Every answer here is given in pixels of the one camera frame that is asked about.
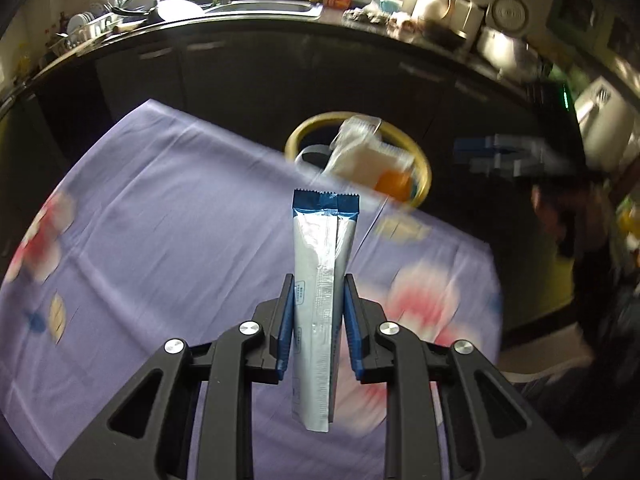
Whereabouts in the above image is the silver blue snack wrapper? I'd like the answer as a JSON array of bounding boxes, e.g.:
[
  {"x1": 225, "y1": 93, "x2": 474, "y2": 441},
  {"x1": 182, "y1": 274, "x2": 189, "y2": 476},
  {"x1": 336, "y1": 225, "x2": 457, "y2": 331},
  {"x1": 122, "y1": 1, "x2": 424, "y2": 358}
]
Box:
[{"x1": 292, "y1": 190, "x2": 359, "y2": 432}]

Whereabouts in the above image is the yellow wafer packet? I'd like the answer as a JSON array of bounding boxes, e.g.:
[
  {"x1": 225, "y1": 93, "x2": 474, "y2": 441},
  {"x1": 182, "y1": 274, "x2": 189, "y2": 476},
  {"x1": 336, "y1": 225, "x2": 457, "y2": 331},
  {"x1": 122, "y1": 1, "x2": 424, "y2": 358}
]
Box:
[{"x1": 374, "y1": 170, "x2": 413, "y2": 203}]

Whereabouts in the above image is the red white milk carton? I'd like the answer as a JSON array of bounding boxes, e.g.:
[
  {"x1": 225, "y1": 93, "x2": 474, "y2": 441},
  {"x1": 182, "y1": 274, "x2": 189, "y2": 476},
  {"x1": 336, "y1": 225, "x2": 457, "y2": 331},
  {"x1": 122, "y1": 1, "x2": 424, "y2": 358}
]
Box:
[{"x1": 323, "y1": 115, "x2": 414, "y2": 192}]

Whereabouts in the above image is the yellow rimmed trash bin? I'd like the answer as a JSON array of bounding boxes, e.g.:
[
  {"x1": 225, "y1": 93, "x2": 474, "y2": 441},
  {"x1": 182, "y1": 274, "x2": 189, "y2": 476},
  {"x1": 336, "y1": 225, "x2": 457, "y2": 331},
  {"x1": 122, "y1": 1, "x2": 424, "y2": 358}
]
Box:
[{"x1": 283, "y1": 112, "x2": 433, "y2": 208}]

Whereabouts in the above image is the steel kitchen sink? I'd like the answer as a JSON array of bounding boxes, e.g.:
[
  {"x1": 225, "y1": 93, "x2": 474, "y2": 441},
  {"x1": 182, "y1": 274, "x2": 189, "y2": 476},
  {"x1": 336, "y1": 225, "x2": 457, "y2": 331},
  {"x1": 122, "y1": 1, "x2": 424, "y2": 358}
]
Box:
[{"x1": 205, "y1": 0, "x2": 322, "y2": 20}]

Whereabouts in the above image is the person's right hand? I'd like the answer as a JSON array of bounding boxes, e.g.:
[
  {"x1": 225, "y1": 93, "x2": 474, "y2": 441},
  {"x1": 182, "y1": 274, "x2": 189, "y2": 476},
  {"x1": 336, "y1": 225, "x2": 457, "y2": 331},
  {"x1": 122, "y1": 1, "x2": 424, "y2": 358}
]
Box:
[{"x1": 532, "y1": 186, "x2": 608, "y2": 259}]

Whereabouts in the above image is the white rice cooker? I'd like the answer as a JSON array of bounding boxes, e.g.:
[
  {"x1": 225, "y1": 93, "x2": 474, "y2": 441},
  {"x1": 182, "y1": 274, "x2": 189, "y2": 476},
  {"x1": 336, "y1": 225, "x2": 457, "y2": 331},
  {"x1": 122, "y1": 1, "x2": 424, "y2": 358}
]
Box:
[{"x1": 477, "y1": 27, "x2": 541, "y2": 84}]

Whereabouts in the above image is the purple floral tablecloth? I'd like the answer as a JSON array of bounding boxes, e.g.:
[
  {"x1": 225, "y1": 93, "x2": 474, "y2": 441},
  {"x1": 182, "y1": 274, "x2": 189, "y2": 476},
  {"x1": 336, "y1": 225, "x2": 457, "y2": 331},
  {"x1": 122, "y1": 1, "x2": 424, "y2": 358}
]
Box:
[{"x1": 1, "y1": 101, "x2": 502, "y2": 479}]

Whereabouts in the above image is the white electric kettle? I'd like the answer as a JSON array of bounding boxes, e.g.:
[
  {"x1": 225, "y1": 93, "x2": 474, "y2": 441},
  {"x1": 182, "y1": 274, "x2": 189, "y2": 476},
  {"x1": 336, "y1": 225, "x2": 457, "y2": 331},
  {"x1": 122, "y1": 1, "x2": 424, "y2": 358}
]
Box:
[{"x1": 412, "y1": 0, "x2": 454, "y2": 22}]

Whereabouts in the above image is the dish rack with dishes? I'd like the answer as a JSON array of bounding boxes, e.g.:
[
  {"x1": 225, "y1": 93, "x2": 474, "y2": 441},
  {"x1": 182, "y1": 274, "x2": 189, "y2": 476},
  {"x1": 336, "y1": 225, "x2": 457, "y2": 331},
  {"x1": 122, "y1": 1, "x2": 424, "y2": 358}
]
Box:
[{"x1": 49, "y1": 13, "x2": 122, "y2": 56}]

